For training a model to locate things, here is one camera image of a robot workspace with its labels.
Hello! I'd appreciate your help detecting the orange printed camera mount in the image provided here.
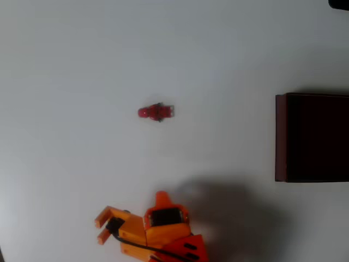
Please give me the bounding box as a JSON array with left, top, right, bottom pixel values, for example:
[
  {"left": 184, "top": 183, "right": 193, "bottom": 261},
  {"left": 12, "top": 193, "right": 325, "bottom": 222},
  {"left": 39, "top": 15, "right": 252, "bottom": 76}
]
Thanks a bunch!
[{"left": 94, "top": 205, "right": 149, "bottom": 259}]

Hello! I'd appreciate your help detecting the black rounded object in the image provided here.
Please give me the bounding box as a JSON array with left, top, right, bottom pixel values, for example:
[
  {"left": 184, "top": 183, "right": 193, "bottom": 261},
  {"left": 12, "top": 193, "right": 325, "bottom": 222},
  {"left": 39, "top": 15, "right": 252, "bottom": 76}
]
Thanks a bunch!
[{"left": 328, "top": 0, "right": 349, "bottom": 11}]

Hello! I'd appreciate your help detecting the small black camera module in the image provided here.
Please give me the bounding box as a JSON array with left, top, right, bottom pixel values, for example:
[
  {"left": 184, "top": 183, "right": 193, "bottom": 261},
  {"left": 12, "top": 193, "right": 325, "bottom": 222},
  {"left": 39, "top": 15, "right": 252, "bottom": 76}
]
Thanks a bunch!
[{"left": 105, "top": 217, "right": 123, "bottom": 235}]

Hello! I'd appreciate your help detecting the small red toy figure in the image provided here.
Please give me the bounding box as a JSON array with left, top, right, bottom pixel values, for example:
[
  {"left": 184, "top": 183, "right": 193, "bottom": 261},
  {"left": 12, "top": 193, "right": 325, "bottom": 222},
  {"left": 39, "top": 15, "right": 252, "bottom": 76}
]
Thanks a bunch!
[{"left": 137, "top": 102, "right": 176, "bottom": 123}]

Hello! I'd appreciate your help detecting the black camera cable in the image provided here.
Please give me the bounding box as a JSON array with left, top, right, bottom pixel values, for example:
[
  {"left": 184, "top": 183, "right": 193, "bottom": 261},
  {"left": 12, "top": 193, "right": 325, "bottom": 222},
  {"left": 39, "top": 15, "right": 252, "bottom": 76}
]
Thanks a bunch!
[{"left": 107, "top": 228, "right": 204, "bottom": 262}]

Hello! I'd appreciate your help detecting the dark maroon open box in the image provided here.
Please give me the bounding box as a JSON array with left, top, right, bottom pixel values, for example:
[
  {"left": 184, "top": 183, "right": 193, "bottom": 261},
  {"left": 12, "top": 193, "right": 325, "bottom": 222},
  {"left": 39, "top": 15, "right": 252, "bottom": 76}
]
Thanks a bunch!
[{"left": 274, "top": 92, "right": 349, "bottom": 183}]

